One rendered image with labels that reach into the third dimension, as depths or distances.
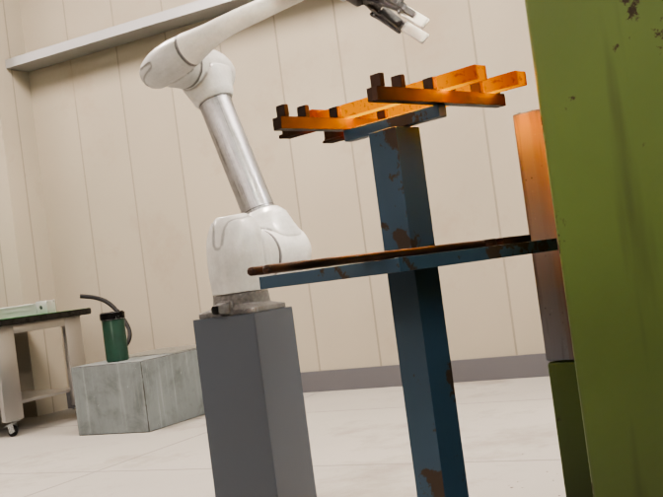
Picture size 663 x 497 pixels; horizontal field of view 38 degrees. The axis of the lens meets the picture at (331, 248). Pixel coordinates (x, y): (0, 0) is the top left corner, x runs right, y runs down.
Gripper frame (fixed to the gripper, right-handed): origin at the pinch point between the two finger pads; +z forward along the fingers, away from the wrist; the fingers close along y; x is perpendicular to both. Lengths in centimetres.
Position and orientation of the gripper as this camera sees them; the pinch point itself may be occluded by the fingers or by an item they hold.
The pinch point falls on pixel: (416, 26)
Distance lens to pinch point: 252.4
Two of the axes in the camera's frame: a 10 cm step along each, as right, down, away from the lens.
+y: 0.9, 2.9, 9.5
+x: -6.0, 7.8, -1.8
